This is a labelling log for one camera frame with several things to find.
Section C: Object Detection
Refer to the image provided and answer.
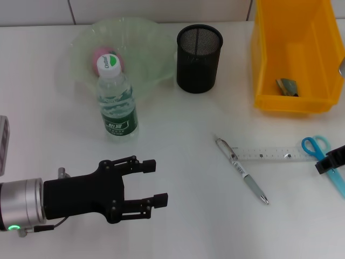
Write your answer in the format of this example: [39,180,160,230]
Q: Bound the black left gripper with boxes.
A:
[43,155,169,225]

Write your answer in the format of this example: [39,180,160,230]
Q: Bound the blue-handled scissors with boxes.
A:
[301,135,345,200]

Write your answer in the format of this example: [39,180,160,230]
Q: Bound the clear green-label water bottle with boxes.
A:
[96,54,140,144]

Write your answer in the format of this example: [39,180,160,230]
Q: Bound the green plastic wrapper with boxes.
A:
[274,78,301,97]

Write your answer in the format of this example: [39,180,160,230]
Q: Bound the pink toy peach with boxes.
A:
[90,46,126,77]

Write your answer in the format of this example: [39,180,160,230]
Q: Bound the clear plastic ruler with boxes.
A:
[231,145,319,162]

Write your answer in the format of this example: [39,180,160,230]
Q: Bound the silver ballpoint pen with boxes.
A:
[215,138,270,205]

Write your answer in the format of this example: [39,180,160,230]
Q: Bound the translucent green fruit plate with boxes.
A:
[68,16,176,106]

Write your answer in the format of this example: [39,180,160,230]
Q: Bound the black mesh pen holder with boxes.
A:
[176,24,224,94]

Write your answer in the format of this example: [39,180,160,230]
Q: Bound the yellow plastic bin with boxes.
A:
[251,0,345,114]

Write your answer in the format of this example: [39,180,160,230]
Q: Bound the left arm dark cable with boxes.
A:
[17,166,72,238]

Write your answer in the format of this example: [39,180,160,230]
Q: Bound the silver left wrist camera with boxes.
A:
[0,115,12,178]

